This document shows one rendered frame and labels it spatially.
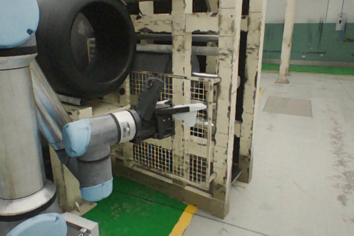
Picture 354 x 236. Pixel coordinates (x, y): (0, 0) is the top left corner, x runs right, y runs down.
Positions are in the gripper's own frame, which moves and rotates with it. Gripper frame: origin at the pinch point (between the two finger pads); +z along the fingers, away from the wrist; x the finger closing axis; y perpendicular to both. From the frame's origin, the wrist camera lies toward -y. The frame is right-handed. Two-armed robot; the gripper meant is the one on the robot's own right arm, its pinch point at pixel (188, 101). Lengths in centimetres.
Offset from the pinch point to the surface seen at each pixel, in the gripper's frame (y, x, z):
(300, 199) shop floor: 103, -33, 135
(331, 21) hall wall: -78, -304, 921
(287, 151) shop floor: 97, -79, 205
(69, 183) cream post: 66, -125, -3
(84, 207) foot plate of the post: 89, -128, 5
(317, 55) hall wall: 28, -342, 906
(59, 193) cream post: 73, -132, -9
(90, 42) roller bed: -29, -134, 29
